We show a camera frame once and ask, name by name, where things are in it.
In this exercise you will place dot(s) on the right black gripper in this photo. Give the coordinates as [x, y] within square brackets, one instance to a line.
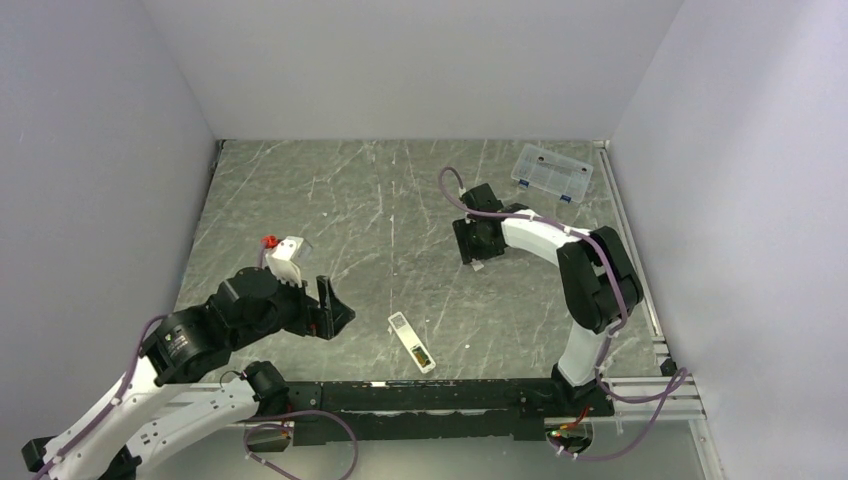
[468, 251]

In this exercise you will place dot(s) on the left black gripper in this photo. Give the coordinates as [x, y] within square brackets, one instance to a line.
[329, 316]

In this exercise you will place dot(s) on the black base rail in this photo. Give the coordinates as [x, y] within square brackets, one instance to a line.
[521, 409]

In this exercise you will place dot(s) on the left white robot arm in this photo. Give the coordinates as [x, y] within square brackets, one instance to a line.
[124, 434]

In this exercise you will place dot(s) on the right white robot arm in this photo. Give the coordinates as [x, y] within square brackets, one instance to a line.
[599, 281]

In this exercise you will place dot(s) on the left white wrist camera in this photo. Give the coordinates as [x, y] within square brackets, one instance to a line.
[284, 256]

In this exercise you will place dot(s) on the white battery compartment cover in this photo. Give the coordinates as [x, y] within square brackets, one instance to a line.
[477, 266]

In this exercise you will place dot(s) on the clear plastic organizer box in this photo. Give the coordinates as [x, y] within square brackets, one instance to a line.
[564, 177]

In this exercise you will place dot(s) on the white remote control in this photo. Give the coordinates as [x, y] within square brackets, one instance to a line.
[401, 327]

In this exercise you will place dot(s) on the gold green AAA battery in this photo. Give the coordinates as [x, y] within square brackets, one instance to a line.
[421, 357]

